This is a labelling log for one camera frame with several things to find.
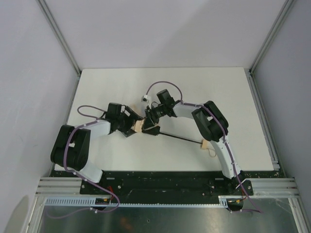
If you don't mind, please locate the beige folding umbrella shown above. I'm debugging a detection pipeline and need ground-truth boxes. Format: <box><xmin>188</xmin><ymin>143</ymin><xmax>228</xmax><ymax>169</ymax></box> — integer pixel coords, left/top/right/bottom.
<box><xmin>132</xmin><ymin>104</ymin><xmax>217</xmax><ymax>158</ymax></box>

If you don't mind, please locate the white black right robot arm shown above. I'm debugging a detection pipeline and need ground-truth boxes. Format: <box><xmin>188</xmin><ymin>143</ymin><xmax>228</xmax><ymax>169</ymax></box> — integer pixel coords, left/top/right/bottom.
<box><xmin>141</xmin><ymin>89</ymin><xmax>242</xmax><ymax>186</ymax></box>

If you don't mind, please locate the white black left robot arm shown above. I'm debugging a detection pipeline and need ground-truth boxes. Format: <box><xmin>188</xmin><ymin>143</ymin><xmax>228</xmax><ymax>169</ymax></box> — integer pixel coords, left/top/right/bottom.
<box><xmin>51</xmin><ymin>103</ymin><xmax>143</xmax><ymax>183</ymax></box>

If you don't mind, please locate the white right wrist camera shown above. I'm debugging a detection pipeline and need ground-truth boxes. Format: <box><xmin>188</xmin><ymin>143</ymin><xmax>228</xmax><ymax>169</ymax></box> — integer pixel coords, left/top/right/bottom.
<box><xmin>141</xmin><ymin>95</ymin><xmax>151</xmax><ymax>102</ymax></box>

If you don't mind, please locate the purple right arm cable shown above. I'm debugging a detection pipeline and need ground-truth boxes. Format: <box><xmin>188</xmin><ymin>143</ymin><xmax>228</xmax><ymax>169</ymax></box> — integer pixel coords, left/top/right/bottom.
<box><xmin>145</xmin><ymin>81</ymin><xmax>265</xmax><ymax>214</ymax></box>

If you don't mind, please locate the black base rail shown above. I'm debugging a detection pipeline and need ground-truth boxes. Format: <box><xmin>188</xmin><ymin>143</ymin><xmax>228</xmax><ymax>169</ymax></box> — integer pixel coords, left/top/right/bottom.
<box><xmin>50</xmin><ymin>169</ymin><xmax>280</xmax><ymax>204</ymax></box>

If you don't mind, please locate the grey slotted cable duct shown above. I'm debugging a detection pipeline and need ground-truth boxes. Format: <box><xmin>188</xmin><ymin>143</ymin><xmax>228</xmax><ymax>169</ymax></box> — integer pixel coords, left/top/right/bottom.
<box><xmin>45</xmin><ymin>196</ymin><xmax>229</xmax><ymax>208</ymax></box>

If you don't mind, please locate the aluminium front cross rail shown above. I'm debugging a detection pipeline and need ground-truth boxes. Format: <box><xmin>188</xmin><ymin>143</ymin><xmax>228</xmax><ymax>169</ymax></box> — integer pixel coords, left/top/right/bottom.
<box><xmin>35</xmin><ymin>177</ymin><xmax>300</xmax><ymax>198</ymax></box>

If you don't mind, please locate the aluminium right side rail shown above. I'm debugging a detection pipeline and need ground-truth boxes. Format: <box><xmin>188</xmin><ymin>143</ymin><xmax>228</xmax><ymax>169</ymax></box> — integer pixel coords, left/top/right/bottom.
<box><xmin>244</xmin><ymin>69</ymin><xmax>281</xmax><ymax>170</ymax></box>

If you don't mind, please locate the aluminium left corner post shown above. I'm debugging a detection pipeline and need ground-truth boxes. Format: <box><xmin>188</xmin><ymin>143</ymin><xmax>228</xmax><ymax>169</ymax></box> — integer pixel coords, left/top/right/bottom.
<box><xmin>36</xmin><ymin>0</ymin><xmax>82</xmax><ymax>77</ymax></box>

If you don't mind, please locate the aluminium corner frame post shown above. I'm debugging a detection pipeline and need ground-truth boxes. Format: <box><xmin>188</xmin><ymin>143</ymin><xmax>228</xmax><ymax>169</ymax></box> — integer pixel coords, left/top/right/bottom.
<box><xmin>249</xmin><ymin>0</ymin><xmax>296</xmax><ymax>75</ymax></box>

